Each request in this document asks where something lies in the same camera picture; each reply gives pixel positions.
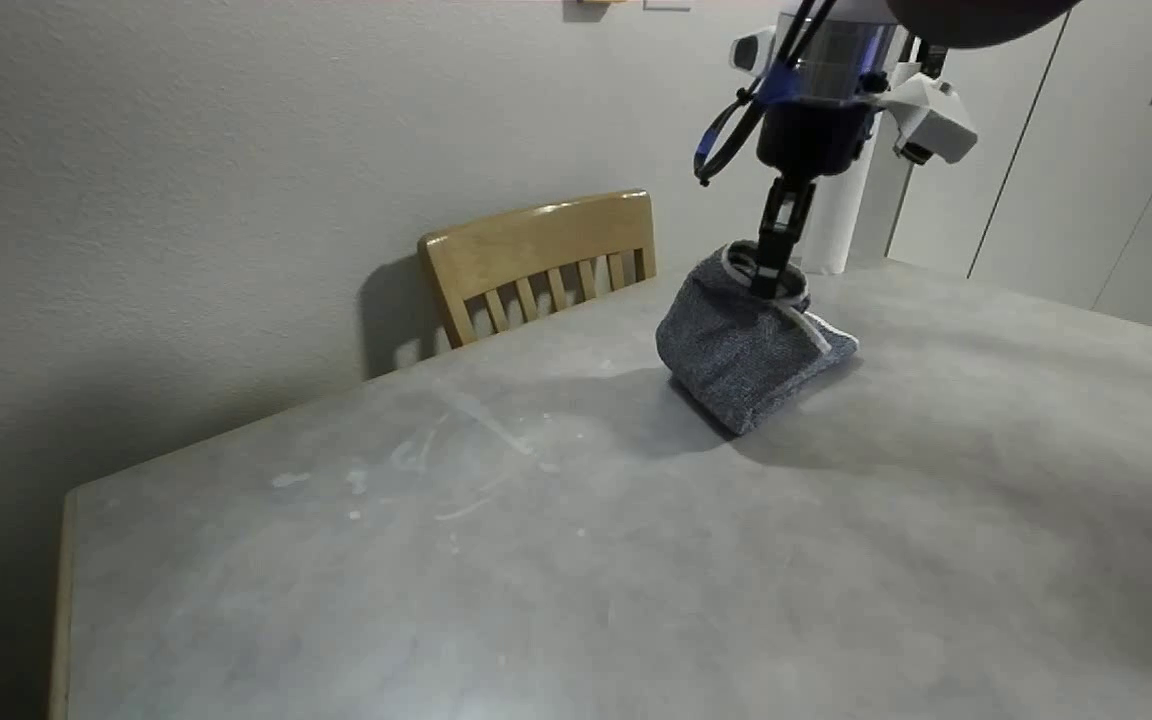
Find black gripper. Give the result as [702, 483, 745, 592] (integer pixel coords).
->
[752, 94, 876, 295]

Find grey towel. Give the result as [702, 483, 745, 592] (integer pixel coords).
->
[657, 240, 860, 435]

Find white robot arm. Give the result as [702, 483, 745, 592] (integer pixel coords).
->
[748, 0, 1079, 295]

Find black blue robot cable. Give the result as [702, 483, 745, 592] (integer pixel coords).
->
[692, 0, 839, 191]

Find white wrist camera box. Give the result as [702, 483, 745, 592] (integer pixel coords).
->
[879, 72, 981, 165]

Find wooden chair at wall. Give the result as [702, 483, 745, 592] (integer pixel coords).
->
[421, 186, 657, 347]

